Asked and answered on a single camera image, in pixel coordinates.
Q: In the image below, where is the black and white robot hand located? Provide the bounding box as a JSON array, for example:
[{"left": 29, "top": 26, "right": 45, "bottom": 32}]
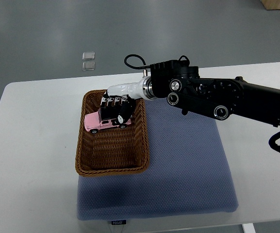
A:
[{"left": 100, "top": 76, "right": 154, "bottom": 124}]

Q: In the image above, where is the pink toy car black roof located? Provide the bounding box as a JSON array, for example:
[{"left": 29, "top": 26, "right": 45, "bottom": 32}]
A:
[{"left": 84, "top": 107, "right": 132, "bottom": 133}]

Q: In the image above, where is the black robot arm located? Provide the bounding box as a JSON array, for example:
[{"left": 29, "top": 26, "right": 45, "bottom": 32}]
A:
[{"left": 149, "top": 59, "right": 280, "bottom": 127}]

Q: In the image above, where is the brown wicker basket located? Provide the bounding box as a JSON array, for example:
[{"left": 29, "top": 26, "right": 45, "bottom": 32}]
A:
[{"left": 75, "top": 90, "right": 149, "bottom": 177}]

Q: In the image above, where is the upper silver floor plate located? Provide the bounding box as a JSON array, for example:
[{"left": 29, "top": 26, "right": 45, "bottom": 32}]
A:
[{"left": 82, "top": 51, "right": 95, "bottom": 61}]

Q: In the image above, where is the blue-grey quilted cushion mat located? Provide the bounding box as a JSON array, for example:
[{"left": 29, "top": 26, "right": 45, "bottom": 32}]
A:
[{"left": 77, "top": 99, "right": 238, "bottom": 220}]

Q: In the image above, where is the wooden box corner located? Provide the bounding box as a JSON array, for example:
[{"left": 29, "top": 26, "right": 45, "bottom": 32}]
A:
[{"left": 261, "top": 0, "right": 280, "bottom": 10}]

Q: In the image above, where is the white table leg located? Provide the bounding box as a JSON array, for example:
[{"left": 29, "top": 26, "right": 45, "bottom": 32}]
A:
[{"left": 242, "top": 223, "right": 256, "bottom": 233}]

